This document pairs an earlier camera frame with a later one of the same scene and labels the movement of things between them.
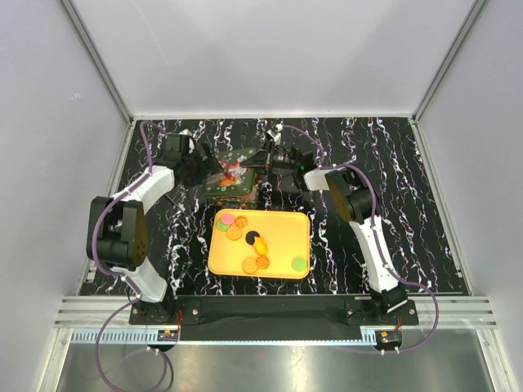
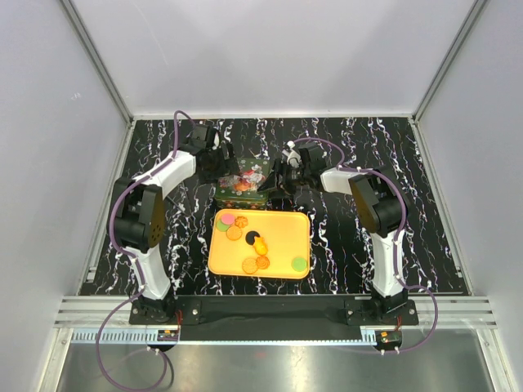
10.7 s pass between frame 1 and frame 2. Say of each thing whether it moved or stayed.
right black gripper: moved
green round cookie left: stayed
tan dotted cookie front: stayed
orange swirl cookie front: stayed
